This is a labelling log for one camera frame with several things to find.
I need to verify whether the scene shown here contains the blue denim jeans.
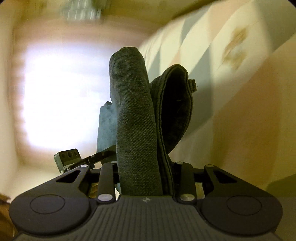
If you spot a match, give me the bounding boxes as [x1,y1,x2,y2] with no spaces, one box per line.
[97,47,197,196]

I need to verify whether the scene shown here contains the pink sheer window curtain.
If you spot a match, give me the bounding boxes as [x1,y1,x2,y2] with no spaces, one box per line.
[9,19,129,167]

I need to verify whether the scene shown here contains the diamond patterned bed quilt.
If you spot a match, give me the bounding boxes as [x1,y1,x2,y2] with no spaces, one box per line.
[140,1,295,188]

